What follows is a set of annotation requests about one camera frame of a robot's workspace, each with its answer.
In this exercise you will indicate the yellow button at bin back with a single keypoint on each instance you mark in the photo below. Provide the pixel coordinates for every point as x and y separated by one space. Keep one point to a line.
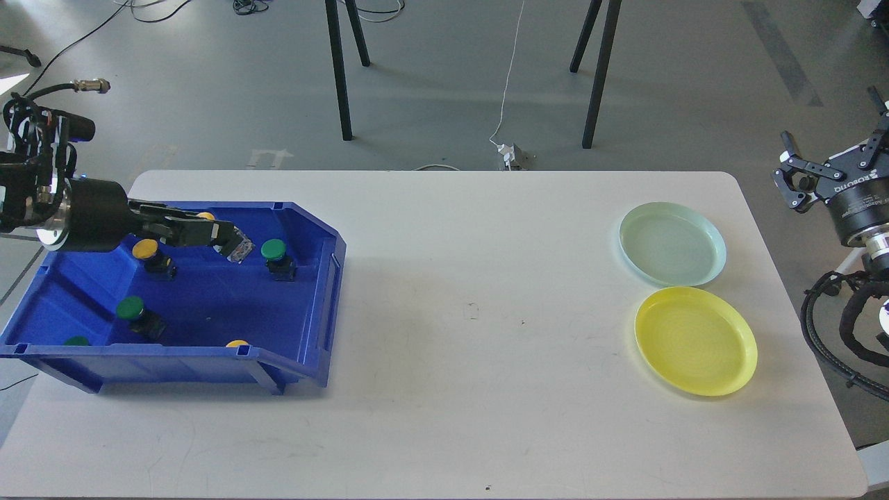
157 264

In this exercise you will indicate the light green plate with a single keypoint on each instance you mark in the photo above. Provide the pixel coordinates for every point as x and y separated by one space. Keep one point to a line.
671 245

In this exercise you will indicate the white power adapter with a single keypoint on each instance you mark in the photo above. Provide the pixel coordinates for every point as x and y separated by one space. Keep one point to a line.
513 158

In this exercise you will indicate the green button at bin corner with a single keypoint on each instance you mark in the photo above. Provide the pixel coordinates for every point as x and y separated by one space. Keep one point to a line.
77 340

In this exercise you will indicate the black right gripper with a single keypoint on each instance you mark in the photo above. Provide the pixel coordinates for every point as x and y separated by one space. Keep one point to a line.
859 204

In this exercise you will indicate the blue plastic bin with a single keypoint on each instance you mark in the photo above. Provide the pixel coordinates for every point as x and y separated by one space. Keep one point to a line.
290 325

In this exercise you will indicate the green button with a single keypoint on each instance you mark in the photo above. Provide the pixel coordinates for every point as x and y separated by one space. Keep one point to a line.
281 266
140 318
77 340

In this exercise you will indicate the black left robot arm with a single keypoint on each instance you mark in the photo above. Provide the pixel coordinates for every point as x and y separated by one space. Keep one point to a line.
42 154

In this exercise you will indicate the yellow plate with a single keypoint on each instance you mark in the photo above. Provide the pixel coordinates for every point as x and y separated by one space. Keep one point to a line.
695 341

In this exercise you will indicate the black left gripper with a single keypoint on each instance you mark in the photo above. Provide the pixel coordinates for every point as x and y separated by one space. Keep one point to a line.
96 215

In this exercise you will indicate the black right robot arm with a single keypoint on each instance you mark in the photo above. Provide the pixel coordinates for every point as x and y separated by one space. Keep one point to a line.
870 283

